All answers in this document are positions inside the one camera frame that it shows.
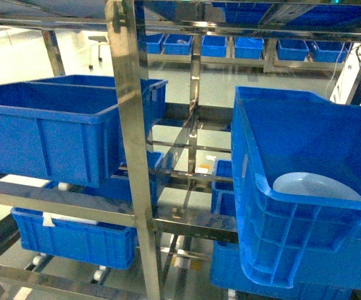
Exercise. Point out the light blue oval tray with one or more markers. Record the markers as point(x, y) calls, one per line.
point(311, 184)

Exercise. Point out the far blue bin four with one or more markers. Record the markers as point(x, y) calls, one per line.
point(249, 48)

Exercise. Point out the far blue bin two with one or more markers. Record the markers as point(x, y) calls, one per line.
point(177, 44)

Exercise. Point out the large blue crate right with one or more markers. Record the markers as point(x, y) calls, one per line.
point(296, 163)

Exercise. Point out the far blue bin three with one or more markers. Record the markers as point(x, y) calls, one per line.
point(214, 46)

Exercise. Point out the far blue bin five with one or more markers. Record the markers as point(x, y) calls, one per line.
point(292, 50)

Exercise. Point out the blue bin lower left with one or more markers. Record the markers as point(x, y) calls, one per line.
point(104, 244)

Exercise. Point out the white packing material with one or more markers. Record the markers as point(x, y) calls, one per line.
point(51, 219)

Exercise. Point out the far blue bin one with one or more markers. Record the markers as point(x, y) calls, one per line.
point(154, 43)

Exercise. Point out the far blue bin six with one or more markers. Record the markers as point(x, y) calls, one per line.
point(331, 52)

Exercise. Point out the stainless steel shelf frame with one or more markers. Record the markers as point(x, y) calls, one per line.
point(125, 197)

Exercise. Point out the blue bin on top shelf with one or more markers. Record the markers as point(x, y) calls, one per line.
point(243, 12)

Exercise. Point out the blue bin behind left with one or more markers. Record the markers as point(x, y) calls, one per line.
point(154, 93)

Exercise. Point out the blue bin front left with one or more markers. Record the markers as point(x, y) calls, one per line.
point(60, 132)

